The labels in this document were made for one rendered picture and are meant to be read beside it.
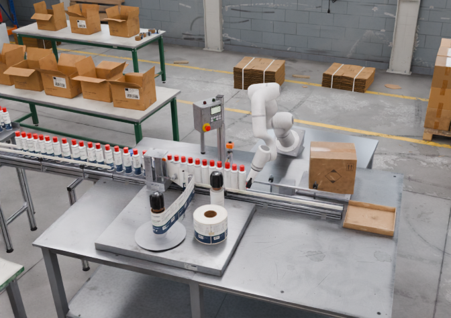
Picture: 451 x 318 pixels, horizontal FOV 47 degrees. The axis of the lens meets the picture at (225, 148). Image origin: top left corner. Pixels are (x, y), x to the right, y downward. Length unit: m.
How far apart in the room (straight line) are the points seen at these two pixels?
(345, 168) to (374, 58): 5.21
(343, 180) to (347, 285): 0.88
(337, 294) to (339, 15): 6.20
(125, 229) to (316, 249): 1.16
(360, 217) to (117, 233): 1.53
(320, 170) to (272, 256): 0.76
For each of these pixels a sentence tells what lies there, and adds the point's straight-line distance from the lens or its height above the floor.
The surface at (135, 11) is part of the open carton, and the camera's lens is 7.56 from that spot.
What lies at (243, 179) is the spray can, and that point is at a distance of 3.45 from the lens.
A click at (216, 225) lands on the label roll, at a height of 1.01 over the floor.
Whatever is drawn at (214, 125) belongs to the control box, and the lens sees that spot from 3.43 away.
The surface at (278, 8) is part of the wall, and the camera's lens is 8.82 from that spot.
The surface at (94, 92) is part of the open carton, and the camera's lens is 5.42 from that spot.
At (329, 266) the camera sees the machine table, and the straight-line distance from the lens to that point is 3.04.
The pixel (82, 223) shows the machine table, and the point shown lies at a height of 0.83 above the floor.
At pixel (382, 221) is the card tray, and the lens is 3.44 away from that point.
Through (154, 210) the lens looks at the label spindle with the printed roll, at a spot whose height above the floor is 1.07.
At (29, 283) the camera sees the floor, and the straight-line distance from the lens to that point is 4.45.
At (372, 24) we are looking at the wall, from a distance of 8.47.
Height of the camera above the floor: 2.80
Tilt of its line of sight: 28 degrees down
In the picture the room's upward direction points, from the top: 2 degrees counter-clockwise
